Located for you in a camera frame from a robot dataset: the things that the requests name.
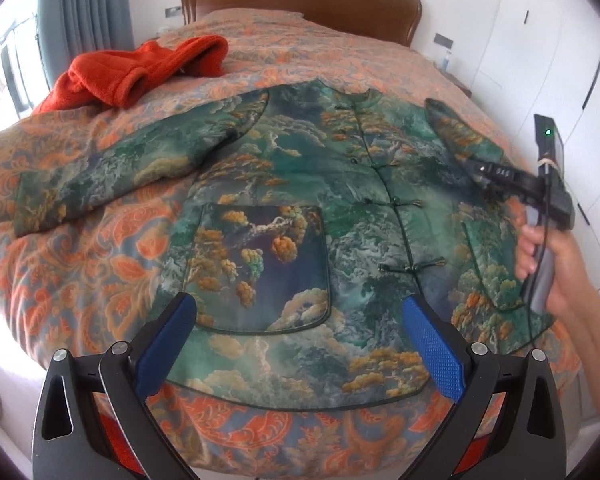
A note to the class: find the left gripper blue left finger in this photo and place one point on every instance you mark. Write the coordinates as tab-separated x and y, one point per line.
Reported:
69	441

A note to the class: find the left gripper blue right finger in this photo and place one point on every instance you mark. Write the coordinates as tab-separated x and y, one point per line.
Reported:
505	421

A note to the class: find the green landscape print padded jacket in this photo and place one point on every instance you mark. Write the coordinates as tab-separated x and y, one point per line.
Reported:
312	214

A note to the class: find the person's right forearm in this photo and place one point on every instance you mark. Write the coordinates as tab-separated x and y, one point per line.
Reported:
582	320

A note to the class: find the person's right hand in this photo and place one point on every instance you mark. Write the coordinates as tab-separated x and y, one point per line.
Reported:
570	282

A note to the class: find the orange floral bed cover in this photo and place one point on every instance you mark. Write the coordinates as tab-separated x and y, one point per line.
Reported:
91	281

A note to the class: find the brown wooden nightstand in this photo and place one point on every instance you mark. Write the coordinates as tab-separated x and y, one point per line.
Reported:
463	88

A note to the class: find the clear plastic water bottle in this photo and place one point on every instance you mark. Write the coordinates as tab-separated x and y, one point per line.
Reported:
444	66

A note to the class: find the orange red knit sweater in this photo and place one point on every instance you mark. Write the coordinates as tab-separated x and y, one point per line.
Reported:
118	79

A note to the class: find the grey blue curtain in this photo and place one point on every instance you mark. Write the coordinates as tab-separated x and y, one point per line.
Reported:
68	28

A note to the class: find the white wardrobe with black handles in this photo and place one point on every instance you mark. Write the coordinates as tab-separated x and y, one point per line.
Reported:
543	58

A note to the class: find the grey wall switch panel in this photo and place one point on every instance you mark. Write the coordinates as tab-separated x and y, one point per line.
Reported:
443	41

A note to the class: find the window with black frame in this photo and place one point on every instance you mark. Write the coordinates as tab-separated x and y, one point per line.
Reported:
23	84

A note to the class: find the small wall socket left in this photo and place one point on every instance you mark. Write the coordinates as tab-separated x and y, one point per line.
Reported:
173	11

